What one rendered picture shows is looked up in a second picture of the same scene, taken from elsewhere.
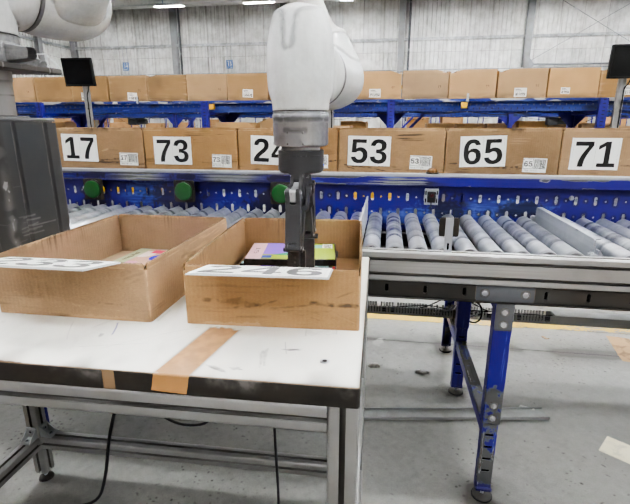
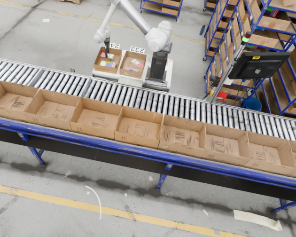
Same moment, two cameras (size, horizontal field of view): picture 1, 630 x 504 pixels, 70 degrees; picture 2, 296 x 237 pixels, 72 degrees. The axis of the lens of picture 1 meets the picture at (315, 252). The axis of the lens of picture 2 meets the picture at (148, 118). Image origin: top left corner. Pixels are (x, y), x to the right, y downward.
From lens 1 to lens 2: 3.40 m
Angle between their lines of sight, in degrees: 111
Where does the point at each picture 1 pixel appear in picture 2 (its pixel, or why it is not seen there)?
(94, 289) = (133, 54)
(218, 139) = (130, 109)
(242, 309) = (115, 53)
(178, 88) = not seen: outside the picture
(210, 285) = (118, 51)
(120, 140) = (173, 119)
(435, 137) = (44, 91)
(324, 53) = not seen: hidden behind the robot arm
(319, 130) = not seen: hidden behind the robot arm
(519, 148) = (16, 88)
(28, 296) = (141, 58)
